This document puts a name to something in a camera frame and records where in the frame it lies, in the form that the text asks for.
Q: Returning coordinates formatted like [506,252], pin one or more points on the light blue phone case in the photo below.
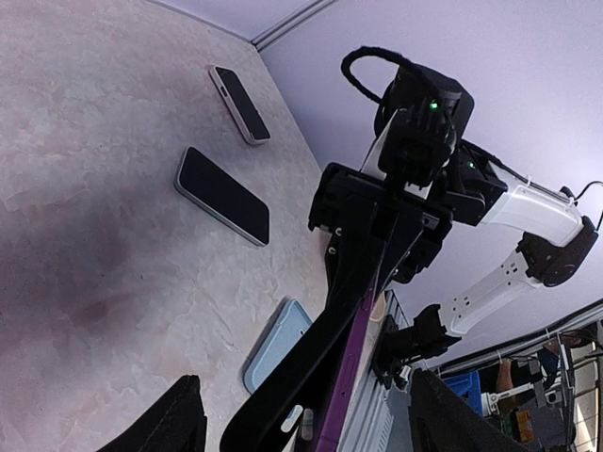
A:
[285,331]

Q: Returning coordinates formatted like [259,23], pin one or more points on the dark phone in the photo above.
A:
[240,105]
[333,421]
[208,186]

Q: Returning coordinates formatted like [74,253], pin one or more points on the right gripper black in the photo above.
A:
[372,228]

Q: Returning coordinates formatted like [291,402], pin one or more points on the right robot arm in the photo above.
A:
[478,189]

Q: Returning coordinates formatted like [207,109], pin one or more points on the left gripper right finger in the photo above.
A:
[442,421]

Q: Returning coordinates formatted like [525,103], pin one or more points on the black phone case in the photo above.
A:
[305,377]

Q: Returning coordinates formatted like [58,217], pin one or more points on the blue plastic part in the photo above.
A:
[468,387]

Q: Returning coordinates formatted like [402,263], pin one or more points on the right aluminium frame post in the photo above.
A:
[307,11]

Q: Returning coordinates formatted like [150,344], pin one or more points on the front aluminium rail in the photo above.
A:
[369,420]

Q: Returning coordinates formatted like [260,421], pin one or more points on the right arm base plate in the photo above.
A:
[395,348]

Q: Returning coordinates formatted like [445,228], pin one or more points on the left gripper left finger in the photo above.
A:
[175,422]

